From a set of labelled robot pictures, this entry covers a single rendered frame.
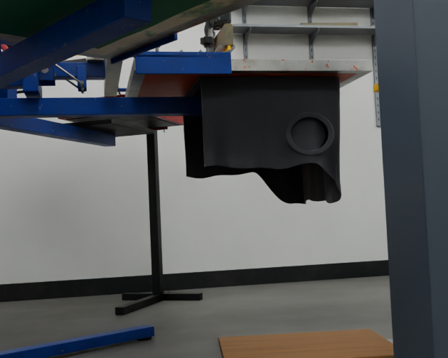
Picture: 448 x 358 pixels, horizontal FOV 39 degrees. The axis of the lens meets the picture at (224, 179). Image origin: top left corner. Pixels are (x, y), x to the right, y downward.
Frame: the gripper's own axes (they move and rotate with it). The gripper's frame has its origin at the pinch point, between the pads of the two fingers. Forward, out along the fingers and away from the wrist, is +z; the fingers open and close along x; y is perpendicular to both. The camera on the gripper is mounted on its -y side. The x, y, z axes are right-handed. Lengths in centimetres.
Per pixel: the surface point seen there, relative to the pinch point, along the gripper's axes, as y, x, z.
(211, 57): 30.0, -8.7, 9.9
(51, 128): -57, -63, 19
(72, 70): 3, -52, 8
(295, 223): -200, 91, 68
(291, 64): 28.9, 17.6, 12.1
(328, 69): 29.0, 30.1, 13.7
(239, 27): -183, 53, -65
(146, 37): 66, -32, 14
